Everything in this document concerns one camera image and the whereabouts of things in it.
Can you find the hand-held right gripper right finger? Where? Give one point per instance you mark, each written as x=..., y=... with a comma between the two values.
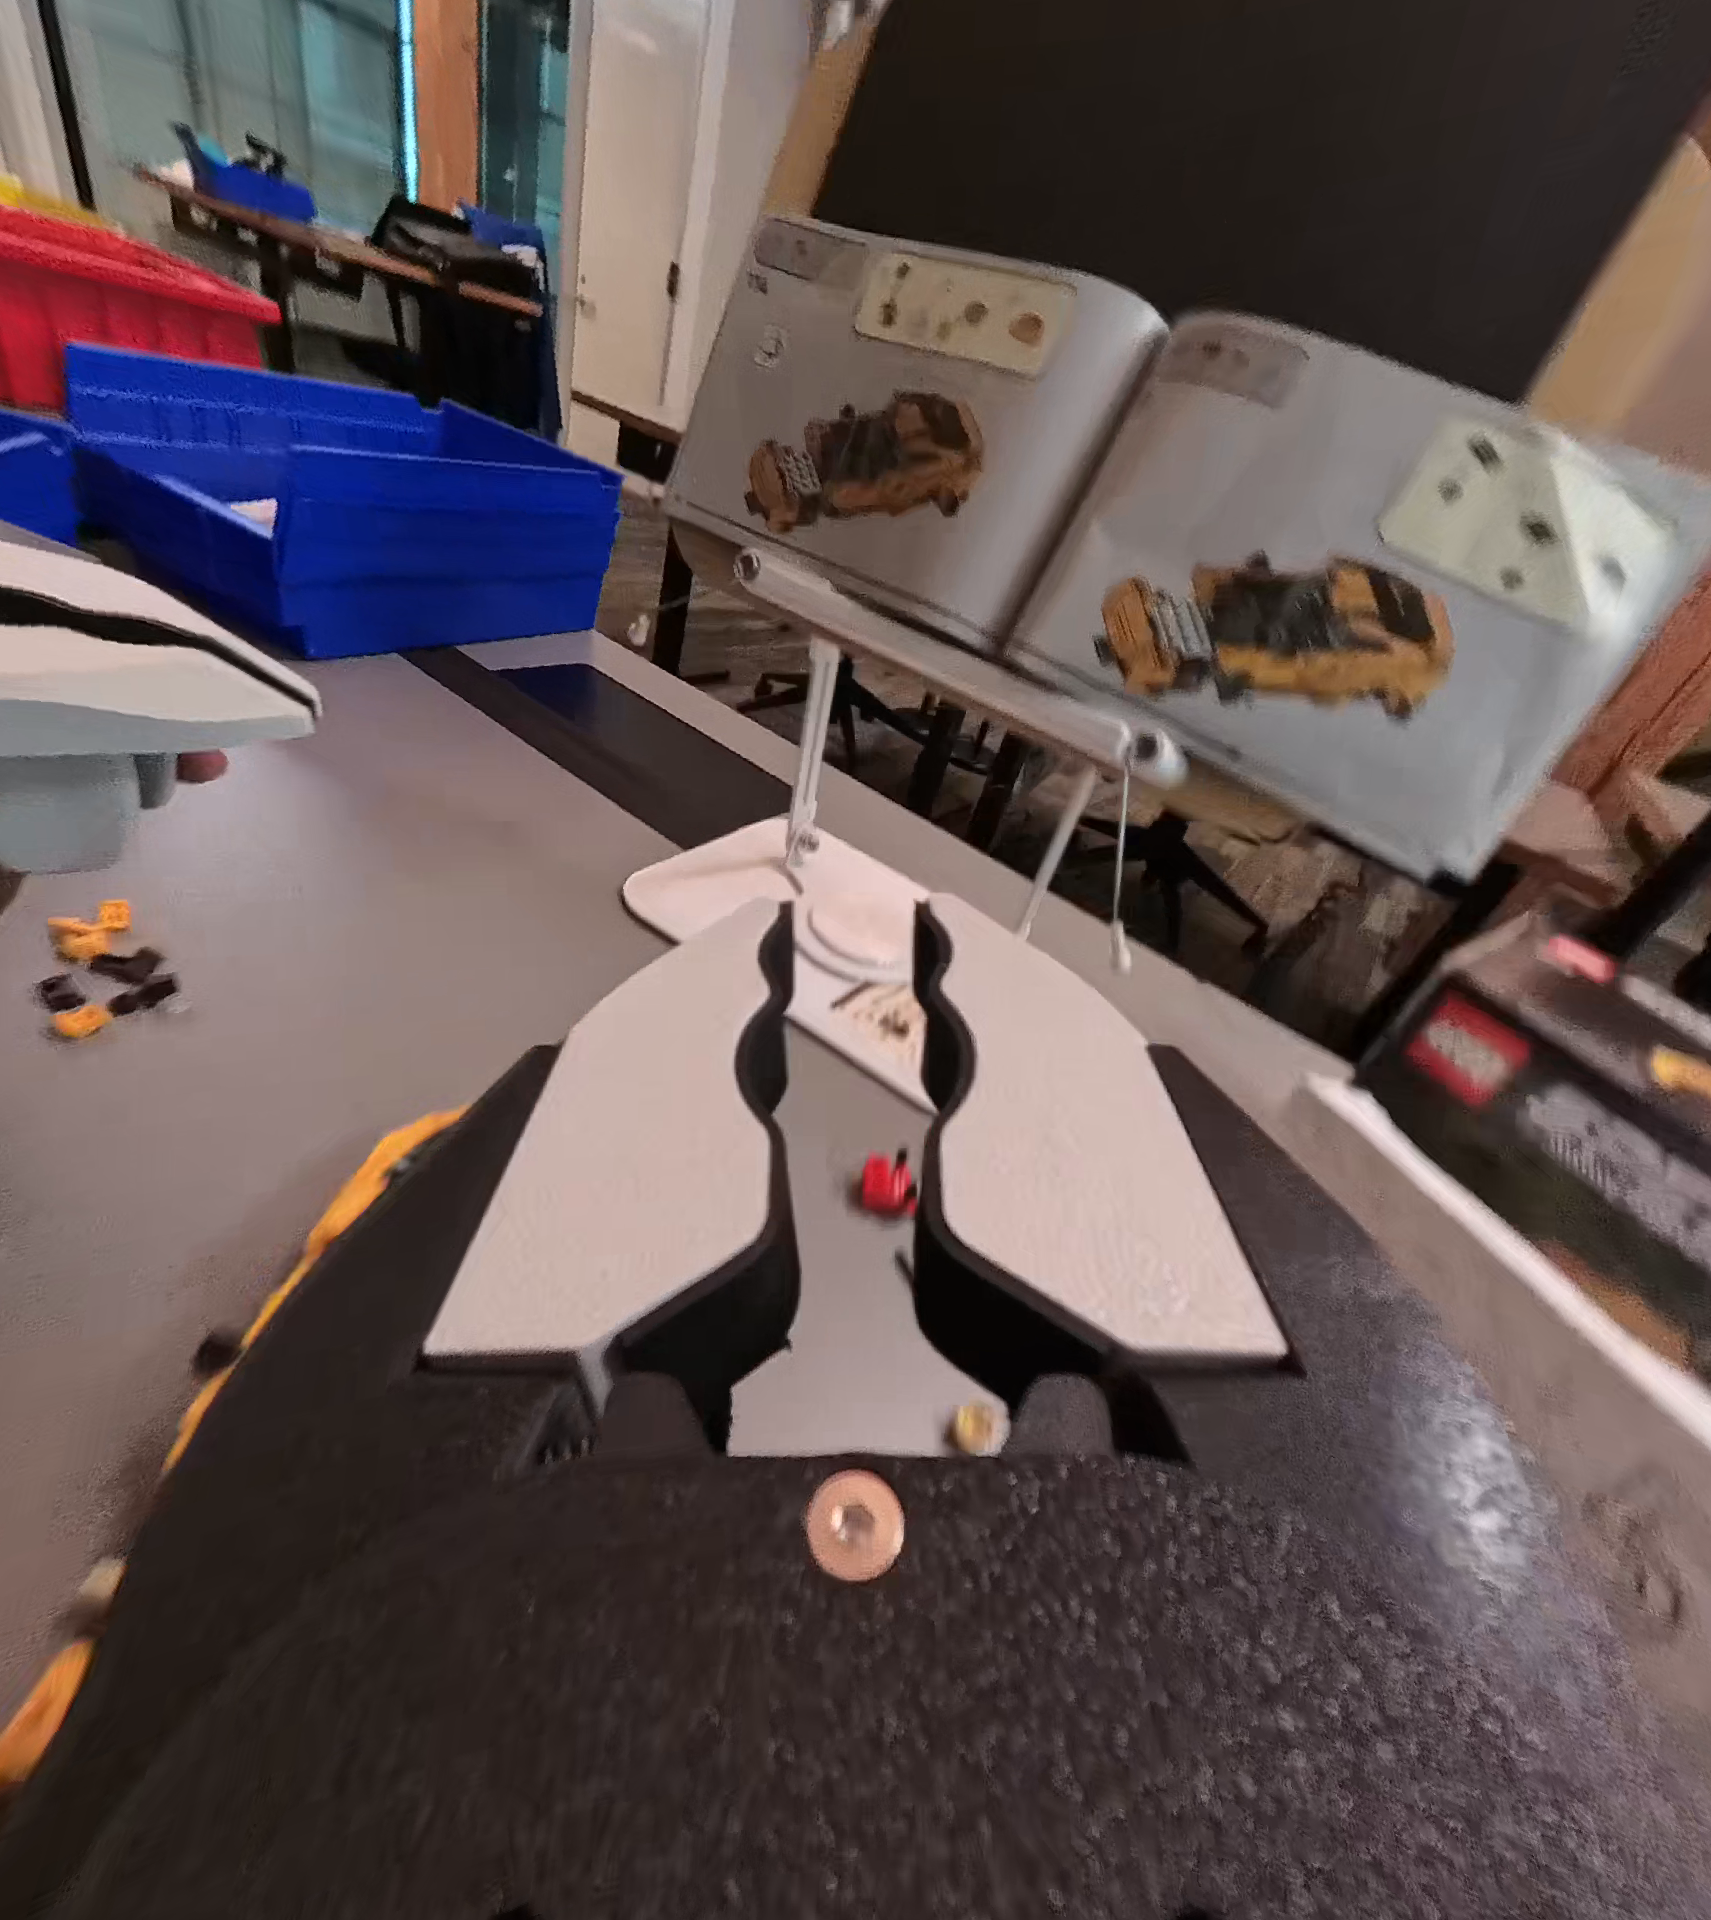
x=1093, y=1198

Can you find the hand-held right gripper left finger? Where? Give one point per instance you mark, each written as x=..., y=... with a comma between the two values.
x=614, y=1198

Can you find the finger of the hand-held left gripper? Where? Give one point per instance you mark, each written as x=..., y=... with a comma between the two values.
x=75, y=600
x=108, y=700

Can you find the black lego tile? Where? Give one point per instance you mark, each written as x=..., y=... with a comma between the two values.
x=59, y=987
x=136, y=969

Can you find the small orange lego piece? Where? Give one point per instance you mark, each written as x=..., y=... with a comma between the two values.
x=91, y=929
x=84, y=1024

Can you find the yellow lego car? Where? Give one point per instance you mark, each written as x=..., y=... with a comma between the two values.
x=274, y=1275

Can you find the red lego minifigure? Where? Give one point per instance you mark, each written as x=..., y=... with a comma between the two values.
x=886, y=1181

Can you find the tan lego hair piece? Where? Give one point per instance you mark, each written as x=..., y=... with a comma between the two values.
x=980, y=1427

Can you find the lego sticker sheet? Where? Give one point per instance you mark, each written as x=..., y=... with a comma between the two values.
x=879, y=1014

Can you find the black lego box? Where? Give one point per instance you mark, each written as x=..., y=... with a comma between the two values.
x=1619, y=1109

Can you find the lego instruction booklet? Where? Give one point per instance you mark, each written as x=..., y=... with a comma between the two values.
x=1243, y=494

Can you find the red plastic bin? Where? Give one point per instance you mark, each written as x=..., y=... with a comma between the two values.
x=45, y=303

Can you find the blue plastic bin stack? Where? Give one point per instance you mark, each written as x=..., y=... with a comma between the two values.
x=379, y=522

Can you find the white book stand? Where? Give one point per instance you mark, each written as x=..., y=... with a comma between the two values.
x=704, y=883

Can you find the black office chair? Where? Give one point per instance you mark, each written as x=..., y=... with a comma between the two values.
x=1199, y=883
x=932, y=736

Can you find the yellow plastic bin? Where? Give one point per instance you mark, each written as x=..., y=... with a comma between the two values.
x=7, y=185

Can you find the wooden desk with black legs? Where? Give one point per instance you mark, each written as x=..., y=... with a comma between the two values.
x=316, y=250

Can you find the small blue bin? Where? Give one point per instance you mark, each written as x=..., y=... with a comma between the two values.
x=252, y=183

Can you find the white printed paper bag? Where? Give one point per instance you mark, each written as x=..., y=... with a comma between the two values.
x=1544, y=1353

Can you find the black bag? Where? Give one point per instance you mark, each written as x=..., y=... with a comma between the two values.
x=442, y=250

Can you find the blue jacket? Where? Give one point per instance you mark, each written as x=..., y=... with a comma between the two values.
x=507, y=255

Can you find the wooden column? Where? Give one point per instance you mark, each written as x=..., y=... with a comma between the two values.
x=447, y=92

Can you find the black backdrop board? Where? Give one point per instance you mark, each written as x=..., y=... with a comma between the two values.
x=1243, y=166

